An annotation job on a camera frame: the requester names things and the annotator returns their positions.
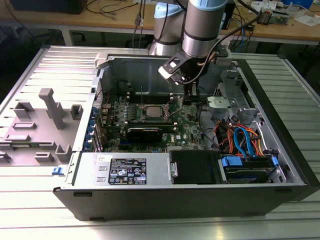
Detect metal socket cover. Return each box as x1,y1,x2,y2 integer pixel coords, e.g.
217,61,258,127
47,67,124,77
164,95,186,119

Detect black RAM slot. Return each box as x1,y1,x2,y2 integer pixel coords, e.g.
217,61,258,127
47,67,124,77
126,124,177,129
126,121,176,126
127,92,174,96
127,99,174,103
126,119,176,123
127,96,174,100
127,94,174,98

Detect CPU socket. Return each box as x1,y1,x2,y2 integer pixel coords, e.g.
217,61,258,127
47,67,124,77
138,102,174,121

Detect copper finned CPU cooler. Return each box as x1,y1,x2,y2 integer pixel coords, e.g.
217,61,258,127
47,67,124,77
257,7,273,25

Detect silver perforated drive cage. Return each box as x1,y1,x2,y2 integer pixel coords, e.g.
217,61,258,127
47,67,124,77
214,68,261,118

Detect green motherboard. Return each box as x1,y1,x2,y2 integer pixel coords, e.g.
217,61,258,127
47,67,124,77
101,93,215,154

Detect black graphics card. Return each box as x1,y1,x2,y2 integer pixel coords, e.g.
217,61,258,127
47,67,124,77
125,126,164,144

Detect white printed card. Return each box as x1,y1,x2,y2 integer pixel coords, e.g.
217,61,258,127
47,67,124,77
251,0,268,13

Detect grey case release latch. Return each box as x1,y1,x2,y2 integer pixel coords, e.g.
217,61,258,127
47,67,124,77
94,52,112,70

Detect black plastic drive shroud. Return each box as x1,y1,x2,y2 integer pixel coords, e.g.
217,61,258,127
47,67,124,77
168,149,221,185

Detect hard disk in blue carrier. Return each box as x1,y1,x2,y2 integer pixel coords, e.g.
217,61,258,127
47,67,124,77
219,154,280,185

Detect grey electronic module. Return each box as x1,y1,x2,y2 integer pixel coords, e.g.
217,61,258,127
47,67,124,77
271,9,292,25

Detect perforated case grille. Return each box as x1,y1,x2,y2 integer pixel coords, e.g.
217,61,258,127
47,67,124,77
95,74,105,153

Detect white papers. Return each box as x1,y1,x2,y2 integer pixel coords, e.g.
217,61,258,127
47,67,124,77
293,12,320,27

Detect black PC case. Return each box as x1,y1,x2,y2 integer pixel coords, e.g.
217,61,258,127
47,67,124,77
51,46,320,222

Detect silver power supply unit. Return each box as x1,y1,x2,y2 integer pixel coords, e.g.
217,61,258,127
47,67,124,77
71,151,174,188

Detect long wooden desk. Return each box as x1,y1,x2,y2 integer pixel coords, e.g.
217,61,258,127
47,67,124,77
0,0,320,47

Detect wide black box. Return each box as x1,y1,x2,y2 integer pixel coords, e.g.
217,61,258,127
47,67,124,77
9,0,84,15

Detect grey parts rack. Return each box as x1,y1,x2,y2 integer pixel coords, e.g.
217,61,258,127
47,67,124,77
0,87,84,166

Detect white camera on black bracket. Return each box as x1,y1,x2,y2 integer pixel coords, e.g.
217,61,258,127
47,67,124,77
157,55,187,85

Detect grey camera box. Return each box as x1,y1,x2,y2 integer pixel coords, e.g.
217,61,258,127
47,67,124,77
214,46,234,65

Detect silver metal bracket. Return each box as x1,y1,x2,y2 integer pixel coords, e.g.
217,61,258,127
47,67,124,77
206,96,237,118

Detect thick black cable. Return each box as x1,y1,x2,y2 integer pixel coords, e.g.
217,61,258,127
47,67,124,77
196,103,220,152

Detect blue network cable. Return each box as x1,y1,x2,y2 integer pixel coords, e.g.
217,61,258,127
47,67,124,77
236,19,248,52

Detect orange red power wires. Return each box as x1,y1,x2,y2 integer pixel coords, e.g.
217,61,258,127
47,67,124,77
214,119,237,153

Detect blue data wire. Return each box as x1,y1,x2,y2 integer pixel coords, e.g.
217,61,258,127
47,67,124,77
233,126,257,158

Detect orange yellow power wires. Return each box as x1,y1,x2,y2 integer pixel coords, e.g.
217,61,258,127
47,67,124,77
251,129,266,157

